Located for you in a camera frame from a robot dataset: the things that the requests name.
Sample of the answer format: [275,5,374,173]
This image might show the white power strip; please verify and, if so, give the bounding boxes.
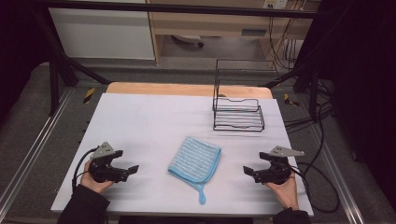
[262,0,290,10]

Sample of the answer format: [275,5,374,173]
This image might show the black floor cables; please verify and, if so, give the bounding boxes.
[283,90,335,133]

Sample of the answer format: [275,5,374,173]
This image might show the office chair base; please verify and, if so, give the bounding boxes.
[172,34,205,49]

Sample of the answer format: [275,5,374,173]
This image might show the person's left hand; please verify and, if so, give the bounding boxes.
[79,160,115,195]

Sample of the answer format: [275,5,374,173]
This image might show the bundle of hanging black cables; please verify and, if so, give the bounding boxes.
[268,15,302,71]

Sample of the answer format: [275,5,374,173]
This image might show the black metal frame bar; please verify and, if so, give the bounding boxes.
[43,0,321,20]

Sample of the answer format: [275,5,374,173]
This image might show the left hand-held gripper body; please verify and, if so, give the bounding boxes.
[88,141,129,184]

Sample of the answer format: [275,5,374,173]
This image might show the left hand-held gripper black cable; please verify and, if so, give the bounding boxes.
[71,147,98,191]

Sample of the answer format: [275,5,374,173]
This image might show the black wire rack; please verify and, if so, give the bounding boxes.
[212,58,278,133]

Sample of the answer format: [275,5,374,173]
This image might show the wooden desk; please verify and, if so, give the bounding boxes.
[146,0,322,65]

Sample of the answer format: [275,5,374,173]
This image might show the right hand-held gripper black cable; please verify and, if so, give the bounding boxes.
[290,161,341,215]

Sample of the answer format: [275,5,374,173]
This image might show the blue striped cloth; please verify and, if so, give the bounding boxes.
[167,135,223,205]

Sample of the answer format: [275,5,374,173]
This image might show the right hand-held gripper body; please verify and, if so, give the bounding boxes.
[253,145,305,186]

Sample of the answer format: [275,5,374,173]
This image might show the white table mat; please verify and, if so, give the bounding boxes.
[50,92,314,217]

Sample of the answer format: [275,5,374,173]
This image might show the white cabinet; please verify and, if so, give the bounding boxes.
[48,7,156,61]

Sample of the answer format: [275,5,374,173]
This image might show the person's right hand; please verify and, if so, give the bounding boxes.
[263,172,300,210]

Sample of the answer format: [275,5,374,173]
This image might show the black metal stand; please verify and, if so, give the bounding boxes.
[30,8,111,117]
[263,62,331,123]

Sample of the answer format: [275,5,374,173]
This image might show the hand-held gripper black cable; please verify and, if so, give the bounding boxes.
[290,161,341,215]
[71,147,98,191]

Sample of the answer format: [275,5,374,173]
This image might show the aluminium rail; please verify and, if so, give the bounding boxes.
[306,122,367,224]
[0,88,75,213]

